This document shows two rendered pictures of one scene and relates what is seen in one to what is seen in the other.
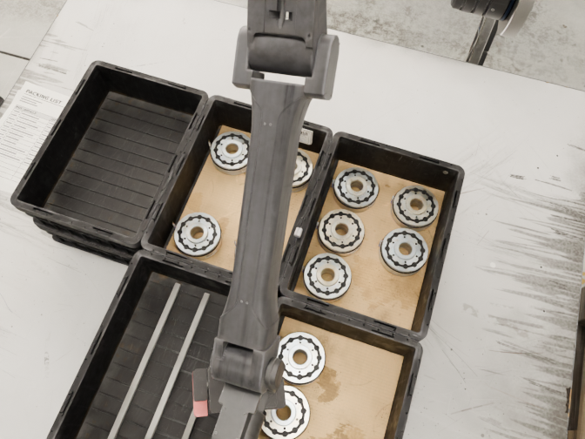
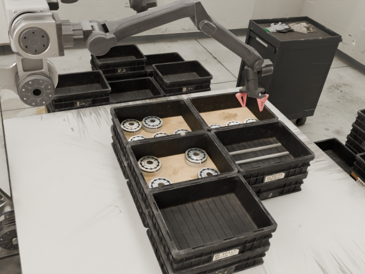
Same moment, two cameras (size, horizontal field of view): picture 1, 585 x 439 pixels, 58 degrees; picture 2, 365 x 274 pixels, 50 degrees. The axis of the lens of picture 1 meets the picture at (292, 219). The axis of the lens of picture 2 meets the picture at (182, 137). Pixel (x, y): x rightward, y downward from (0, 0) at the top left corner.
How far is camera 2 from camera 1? 1.72 m
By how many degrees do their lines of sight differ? 70
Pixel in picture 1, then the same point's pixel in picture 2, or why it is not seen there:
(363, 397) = (209, 118)
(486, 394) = not seen: hidden behind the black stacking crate
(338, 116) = (85, 194)
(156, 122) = (172, 232)
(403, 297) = (168, 121)
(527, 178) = (70, 126)
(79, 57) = not seen: outside the picture
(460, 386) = not seen: hidden behind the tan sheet
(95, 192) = (231, 229)
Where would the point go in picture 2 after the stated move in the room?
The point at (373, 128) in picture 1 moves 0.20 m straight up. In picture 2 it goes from (82, 179) to (79, 145)
